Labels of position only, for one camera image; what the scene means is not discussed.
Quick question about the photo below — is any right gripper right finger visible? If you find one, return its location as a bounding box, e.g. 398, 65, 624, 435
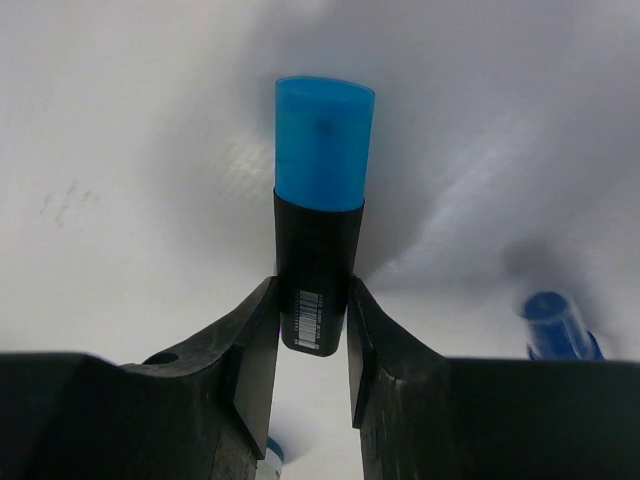
347, 278, 639, 479

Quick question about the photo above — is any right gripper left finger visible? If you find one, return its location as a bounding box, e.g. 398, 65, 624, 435
1, 277, 279, 479

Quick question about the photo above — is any blue white jar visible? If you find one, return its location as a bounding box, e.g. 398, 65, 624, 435
255, 437, 284, 480

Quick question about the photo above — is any clear blue spray bottle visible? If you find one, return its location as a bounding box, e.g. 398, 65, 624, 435
519, 291, 604, 361

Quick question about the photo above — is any blue highlighter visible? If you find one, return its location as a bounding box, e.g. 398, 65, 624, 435
274, 76, 375, 357

